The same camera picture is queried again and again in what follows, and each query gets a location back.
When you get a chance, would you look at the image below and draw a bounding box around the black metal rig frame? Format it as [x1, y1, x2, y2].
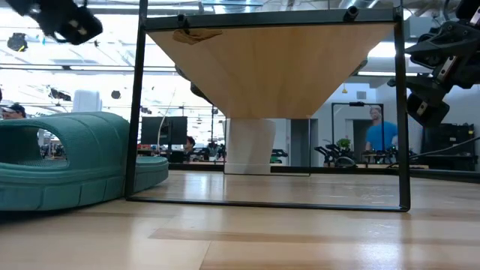
[168, 161, 480, 184]

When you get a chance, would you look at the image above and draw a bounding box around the black background monitor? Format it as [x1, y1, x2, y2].
[140, 115, 188, 146]

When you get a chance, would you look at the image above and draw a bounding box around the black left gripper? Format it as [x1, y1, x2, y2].
[5, 0, 104, 47]

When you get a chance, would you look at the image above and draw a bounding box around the black equipment box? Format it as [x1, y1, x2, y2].
[421, 123, 478, 172]

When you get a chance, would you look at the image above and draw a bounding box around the white plant pot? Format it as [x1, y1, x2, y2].
[223, 118, 277, 176]

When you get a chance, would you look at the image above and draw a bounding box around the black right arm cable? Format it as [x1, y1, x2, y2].
[385, 136, 480, 169]

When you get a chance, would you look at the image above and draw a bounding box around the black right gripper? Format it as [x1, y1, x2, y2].
[387, 0, 480, 128]

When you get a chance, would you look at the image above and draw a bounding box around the wooden shelf with black frame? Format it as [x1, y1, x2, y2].
[125, 0, 412, 213]

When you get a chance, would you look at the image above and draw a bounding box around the black background stand frame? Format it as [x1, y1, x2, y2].
[330, 101, 386, 153]

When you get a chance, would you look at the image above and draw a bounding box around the green slide sandal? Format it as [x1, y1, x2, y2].
[0, 111, 170, 212]

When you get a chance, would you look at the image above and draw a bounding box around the white cylinder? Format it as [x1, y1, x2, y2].
[72, 89, 103, 113]

